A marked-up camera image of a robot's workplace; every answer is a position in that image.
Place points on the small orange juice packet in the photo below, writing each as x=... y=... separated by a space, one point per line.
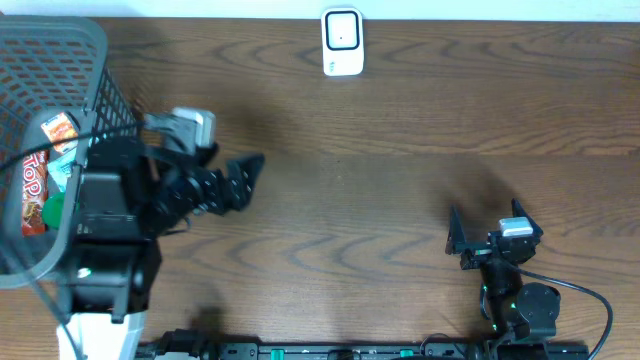
x=61 y=128

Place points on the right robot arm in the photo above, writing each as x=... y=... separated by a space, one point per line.
x=523 y=315

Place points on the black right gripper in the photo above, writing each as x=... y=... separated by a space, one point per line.
x=477 y=252

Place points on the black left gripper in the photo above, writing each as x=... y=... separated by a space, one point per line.
x=242 y=190

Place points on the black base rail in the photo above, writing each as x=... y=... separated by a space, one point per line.
x=187 y=344

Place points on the mint green wet wipes pack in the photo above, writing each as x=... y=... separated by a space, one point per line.
x=61 y=169

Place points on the white barcode scanner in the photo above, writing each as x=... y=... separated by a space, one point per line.
x=342 y=42

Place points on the grey plastic mesh basket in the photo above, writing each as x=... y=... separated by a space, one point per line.
x=53 y=65

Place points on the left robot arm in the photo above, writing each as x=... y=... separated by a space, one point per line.
x=130 y=195

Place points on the red chocolate bar wrapper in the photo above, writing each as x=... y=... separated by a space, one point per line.
x=34 y=193

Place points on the green lid seasoning jar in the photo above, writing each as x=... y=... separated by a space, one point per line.
x=52 y=210

